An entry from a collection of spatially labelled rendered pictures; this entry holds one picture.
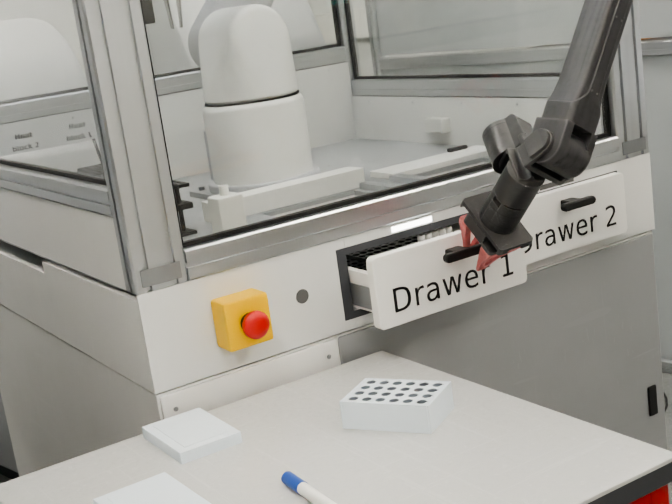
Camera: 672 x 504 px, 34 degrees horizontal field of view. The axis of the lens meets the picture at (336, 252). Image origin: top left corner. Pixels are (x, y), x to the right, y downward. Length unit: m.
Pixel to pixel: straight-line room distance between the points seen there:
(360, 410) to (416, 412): 0.08
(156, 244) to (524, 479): 0.60
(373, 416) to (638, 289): 0.83
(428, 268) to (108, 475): 0.56
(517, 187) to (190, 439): 0.56
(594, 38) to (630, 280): 0.67
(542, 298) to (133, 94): 0.83
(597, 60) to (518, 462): 0.56
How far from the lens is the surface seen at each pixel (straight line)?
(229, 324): 1.53
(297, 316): 1.63
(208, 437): 1.43
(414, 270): 1.62
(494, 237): 1.58
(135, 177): 1.49
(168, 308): 1.53
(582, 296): 2.00
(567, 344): 1.99
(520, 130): 1.56
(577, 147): 1.51
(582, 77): 1.52
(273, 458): 1.38
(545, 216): 1.89
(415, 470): 1.29
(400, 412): 1.38
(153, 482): 1.25
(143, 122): 1.49
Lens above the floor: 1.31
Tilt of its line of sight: 13 degrees down
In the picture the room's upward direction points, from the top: 8 degrees counter-clockwise
